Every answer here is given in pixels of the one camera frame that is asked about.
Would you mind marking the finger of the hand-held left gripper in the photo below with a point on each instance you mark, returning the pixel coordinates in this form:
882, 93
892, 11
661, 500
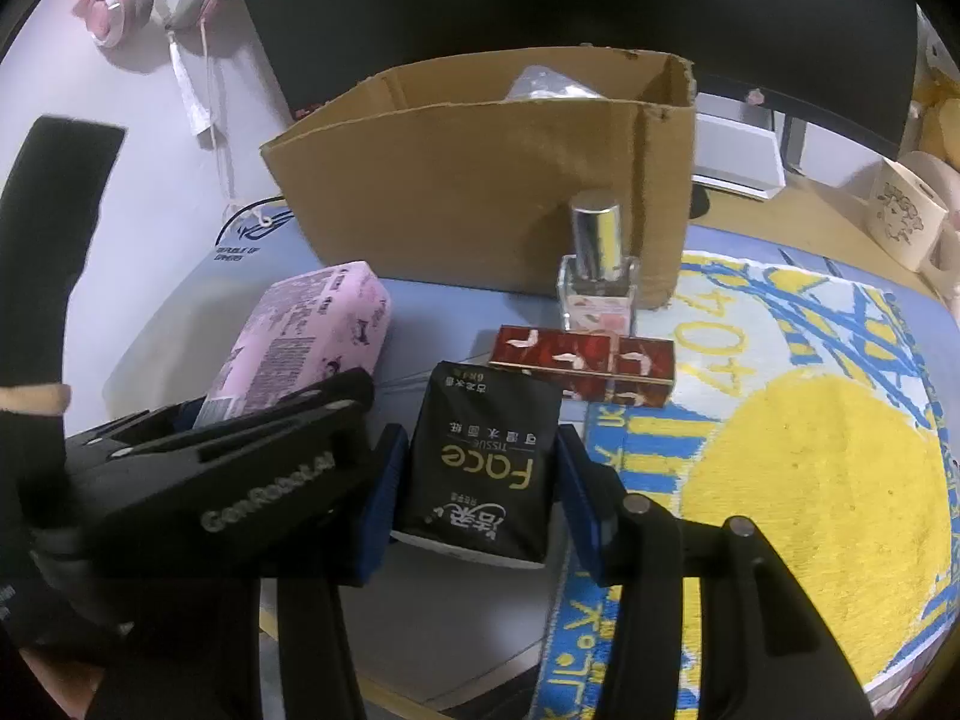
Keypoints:
315, 401
135, 427

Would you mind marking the red patterned box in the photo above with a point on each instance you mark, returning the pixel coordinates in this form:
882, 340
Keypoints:
555, 352

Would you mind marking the blue and yellow fluffy mat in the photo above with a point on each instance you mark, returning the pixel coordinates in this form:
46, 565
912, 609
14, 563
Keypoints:
810, 480

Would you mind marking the yellow plush toy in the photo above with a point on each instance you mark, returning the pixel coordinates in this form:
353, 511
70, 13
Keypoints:
941, 127

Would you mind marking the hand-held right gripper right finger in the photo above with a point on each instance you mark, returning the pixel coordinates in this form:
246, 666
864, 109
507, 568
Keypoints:
581, 510

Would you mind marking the cream printed mug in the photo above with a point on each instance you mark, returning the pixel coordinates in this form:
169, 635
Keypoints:
900, 217

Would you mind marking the white rectangular box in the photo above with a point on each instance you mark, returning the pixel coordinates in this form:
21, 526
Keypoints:
735, 154

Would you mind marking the brown cardboard box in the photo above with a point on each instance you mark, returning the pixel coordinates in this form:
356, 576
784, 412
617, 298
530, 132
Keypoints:
450, 187

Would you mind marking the small pink monitor charm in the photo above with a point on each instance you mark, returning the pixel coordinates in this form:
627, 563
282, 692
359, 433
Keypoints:
755, 96

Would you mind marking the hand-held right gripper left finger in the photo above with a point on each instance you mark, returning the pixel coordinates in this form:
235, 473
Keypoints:
379, 517

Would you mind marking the clear perfume bottle silver cap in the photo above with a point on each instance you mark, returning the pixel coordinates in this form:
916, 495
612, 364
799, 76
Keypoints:
596, 292

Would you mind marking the pink tissue pack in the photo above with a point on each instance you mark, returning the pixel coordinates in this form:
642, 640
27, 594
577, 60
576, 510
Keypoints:
315, 322

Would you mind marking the plain cream cup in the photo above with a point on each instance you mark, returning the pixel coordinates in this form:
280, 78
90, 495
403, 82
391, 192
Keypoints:
943, 262

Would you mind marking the clear plastic packet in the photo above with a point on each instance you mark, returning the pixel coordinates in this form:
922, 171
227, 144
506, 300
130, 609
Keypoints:
544, 82

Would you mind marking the person's left hand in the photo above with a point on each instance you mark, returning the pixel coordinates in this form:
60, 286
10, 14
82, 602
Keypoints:
37, 480

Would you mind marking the person's left forearm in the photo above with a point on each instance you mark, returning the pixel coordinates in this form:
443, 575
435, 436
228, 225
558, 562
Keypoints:
52, 240

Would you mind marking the black tissue pack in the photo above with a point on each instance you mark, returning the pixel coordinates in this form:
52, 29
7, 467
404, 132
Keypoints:
480, 480

